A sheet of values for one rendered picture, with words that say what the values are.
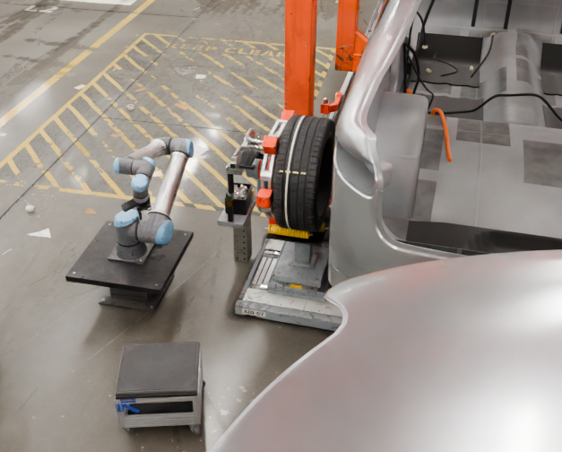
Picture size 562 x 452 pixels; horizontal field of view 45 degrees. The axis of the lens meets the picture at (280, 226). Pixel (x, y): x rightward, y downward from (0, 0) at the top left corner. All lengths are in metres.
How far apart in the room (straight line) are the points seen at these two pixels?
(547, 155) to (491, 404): 3.37
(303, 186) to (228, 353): 1.08
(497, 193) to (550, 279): 2.96
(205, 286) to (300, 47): 1.62
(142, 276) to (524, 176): 2.23
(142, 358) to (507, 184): 2.09
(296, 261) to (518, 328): 3.59
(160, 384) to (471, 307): 2.79
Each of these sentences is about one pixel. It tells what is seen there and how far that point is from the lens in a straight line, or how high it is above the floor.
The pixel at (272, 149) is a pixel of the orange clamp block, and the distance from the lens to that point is 3.71.
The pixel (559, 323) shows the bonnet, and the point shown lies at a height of 2.39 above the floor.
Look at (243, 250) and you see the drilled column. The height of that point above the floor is 0.10.
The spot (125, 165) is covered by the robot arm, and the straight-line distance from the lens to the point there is 3.96.
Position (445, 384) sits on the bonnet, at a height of 2.34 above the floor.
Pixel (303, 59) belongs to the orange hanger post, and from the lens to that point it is 4.20.
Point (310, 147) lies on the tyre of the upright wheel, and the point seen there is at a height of 1.12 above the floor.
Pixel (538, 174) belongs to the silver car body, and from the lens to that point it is 3.88.
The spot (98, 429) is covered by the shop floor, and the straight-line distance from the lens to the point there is 3.80.
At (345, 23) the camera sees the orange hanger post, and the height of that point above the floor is 0.95.
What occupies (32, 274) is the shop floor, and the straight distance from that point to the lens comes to 4.85.
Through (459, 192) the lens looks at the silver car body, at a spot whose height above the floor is 0.97.
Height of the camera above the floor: 2.87
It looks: 35 degrees down
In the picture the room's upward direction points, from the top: straight up
